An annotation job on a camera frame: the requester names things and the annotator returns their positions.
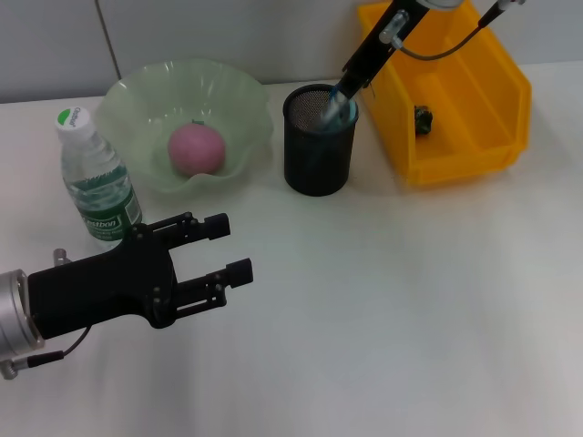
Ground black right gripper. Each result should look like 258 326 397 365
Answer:
335 0 433 101

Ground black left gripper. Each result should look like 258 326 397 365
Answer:
26 211 255 341

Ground blue scissors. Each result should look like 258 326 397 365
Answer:
303 86 360 172

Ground green plastic wrapper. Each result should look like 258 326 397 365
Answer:
413 104 435 137

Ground pink peach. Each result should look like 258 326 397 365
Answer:
167 122 227 178

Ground clear water bottle green label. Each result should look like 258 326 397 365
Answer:
55 107 146 250

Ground black mesh pen cup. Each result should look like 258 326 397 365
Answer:
282 84 361 198

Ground pale green glass fruit plate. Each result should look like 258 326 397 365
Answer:
97 57 275 205

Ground yellow plastic storage bin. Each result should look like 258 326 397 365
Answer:
356 0 534 188

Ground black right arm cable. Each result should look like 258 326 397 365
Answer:
380 0 526 61

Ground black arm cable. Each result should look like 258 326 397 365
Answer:
380 0 526 61
0 326 93 382

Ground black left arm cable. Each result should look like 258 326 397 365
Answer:
0 326 93 382

